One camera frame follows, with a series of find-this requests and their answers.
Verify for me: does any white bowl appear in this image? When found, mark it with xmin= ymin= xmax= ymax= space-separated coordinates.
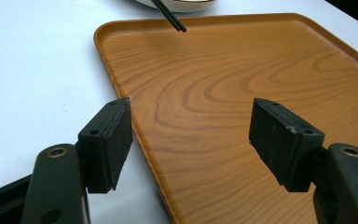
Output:
xmin=133 ymin=0 xmax=219 ymax=14

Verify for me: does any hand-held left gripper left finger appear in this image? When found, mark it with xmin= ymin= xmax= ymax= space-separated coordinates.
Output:
xmin=20 ymin=97 xmax=134 ymax=224

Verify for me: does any black chopstick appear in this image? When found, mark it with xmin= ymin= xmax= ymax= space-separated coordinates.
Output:
xmin=154 ymin=0 xmax=187 ymax=34
xmin=149 ymin=0 xmax=183 ymax=33

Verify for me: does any wood-grain tray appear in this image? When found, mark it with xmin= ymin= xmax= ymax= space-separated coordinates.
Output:
xmin=93 ymin=12 xmax=358 ymax=224

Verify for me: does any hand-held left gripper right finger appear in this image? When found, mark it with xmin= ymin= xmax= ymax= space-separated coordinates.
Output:
xmin=248 ymin=97 xmax=358 ymax=224

